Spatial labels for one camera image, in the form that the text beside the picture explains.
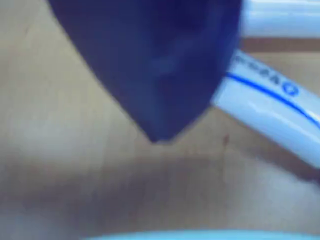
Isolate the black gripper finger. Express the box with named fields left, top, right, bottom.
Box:
left=46, top=0, right=242, bottom=145

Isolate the blue capped white marker pen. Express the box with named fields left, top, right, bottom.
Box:
left=210, top=48, right=320, bottom=171

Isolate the red capped white marker pen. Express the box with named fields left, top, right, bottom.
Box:
left=238, top=0, right=320, bottom=40

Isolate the teal green round bowl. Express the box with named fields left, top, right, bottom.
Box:
left=81, top=230, right=320, bottom=240

